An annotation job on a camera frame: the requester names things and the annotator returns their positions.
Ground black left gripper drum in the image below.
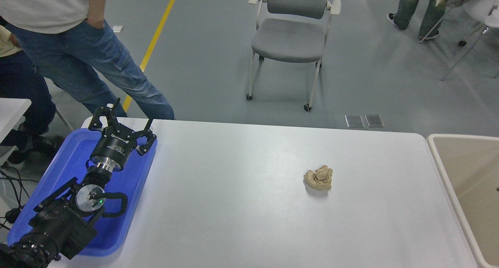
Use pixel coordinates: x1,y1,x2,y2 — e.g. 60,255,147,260
90,129,138,171

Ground blue plastic tray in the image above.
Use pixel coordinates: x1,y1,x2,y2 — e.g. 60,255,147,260
7,128,158,257

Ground thin metal chair leg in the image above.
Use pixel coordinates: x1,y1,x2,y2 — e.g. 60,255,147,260
53,104,74,133

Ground standing person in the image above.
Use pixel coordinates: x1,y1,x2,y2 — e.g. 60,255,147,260
0,0,175,120

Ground seated person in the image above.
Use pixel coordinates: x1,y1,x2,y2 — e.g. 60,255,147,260
0,15,65,165

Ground small white table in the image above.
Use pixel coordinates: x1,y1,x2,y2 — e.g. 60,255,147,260
0,98,32,144

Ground crumpled tan paper ball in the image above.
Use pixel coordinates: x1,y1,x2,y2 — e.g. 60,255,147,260
304,165,334,190

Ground walking person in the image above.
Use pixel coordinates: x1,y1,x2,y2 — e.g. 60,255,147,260
387,0,447,41

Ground large pale bin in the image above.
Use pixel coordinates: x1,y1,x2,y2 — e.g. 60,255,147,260
426,133,499,268

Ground white chair with metal legs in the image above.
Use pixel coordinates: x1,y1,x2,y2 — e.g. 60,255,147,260
419,0,499,81

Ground black floor cables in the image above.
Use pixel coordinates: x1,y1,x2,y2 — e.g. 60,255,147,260
0,165,39,230

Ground grey chair with white frame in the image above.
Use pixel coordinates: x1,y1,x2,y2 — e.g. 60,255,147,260
246,0,342,112

